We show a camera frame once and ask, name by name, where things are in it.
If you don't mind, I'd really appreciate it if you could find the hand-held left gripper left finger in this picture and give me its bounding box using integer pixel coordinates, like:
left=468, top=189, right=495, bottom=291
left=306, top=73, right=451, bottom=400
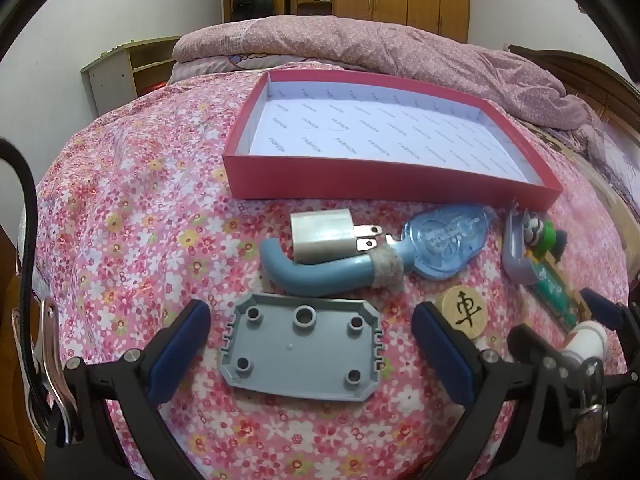
left=45, top=299, right=213, bottom=480

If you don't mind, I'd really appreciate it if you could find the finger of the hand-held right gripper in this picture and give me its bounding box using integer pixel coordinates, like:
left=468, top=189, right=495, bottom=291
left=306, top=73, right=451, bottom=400
left=579, top=287, right=640, bottom=346
left=509, top=324, right=571, bottom=368

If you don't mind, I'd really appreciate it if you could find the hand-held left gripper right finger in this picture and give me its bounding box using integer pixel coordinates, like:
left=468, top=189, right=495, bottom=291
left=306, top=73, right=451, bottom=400
left=412, top=301, right=596, bottom=480

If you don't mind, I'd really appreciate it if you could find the small white plastic bottle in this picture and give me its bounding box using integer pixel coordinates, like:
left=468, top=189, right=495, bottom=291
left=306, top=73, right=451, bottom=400
left=562, top=321, right=610, bottom=363

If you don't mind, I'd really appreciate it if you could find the round wooden chess piece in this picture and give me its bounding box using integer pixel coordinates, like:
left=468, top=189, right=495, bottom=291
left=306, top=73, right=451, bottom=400
left=434, top=285, right=488, bottom=333

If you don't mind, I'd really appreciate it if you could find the grey plastic studded plate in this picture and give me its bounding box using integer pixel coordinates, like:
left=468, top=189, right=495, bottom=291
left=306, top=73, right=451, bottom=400
left=218, top=294, right=385, bottom=403

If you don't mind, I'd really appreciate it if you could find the blue curved plastic handle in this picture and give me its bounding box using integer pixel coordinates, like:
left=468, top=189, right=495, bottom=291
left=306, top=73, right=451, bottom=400
left=260, top=237, right=405, bottom=297

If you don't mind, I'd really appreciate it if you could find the white charger plug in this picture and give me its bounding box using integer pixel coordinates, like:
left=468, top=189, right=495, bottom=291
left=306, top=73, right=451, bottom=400
left=290, top=208, right=386, bottom=265

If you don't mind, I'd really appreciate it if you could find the red shallow cardboard box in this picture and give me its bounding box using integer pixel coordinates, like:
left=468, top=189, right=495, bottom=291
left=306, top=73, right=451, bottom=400
left=221, top=70, right=565, bottom=211

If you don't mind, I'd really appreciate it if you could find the green flat stick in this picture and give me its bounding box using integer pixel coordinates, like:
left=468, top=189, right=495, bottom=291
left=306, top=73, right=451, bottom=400
left=530, top=255, right=583, bottom=328

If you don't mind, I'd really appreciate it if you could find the grey hook clip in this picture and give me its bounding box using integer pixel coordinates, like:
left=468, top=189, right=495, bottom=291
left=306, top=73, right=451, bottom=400
left=502, top=210, right=556, bottom=286

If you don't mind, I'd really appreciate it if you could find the small green-hatted toy figure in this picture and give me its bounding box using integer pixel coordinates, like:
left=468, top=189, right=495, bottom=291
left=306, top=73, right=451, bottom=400
left=522, top=212, right=568, bottom=263

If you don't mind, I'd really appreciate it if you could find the blue transparent correction tape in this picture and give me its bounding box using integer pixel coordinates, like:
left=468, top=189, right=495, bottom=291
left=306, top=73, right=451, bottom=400
left=397, top=203, right=496, bottom=281

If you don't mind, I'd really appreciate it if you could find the metal spring clip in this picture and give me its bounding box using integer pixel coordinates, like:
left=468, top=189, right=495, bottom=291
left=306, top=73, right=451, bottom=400
left=12, top=299, right=83, bottom=448

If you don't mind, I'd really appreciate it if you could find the purple pillow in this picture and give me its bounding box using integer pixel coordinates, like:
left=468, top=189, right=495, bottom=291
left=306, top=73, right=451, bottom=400
left=590, top=110, right=640, bottom=211

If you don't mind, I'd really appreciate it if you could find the pink floral bed sheet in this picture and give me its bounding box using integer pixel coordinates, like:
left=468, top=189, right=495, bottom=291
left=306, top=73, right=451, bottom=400
left=15, top=60, right=636, bottom=480

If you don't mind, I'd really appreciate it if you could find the tan patterned cloth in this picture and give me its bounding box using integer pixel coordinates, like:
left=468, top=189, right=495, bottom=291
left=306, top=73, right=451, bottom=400
left=530, top=125, right=601, bottom=173

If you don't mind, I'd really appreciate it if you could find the dark wooden headboard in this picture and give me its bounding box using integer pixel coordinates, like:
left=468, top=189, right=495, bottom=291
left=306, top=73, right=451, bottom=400
left=507, top=45, right=640, bottom=161

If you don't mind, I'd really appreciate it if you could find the small wooden open shelf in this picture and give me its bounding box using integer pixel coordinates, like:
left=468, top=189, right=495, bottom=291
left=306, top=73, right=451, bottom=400
left=81, top=37, right=181, bottom=116

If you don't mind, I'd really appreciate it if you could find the folded purple printed blanket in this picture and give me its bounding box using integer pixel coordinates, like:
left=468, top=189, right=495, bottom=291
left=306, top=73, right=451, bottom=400
left=170, top=52, right=281, bottom=85

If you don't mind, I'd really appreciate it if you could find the pink dotted quilt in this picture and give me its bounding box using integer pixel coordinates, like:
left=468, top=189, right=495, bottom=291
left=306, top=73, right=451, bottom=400
left=172, top=15, right=608, bottom=151

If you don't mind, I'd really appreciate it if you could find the black cable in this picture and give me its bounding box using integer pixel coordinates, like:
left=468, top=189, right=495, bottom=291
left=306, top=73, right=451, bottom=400
left=0, top=136, right=41, bottom=321

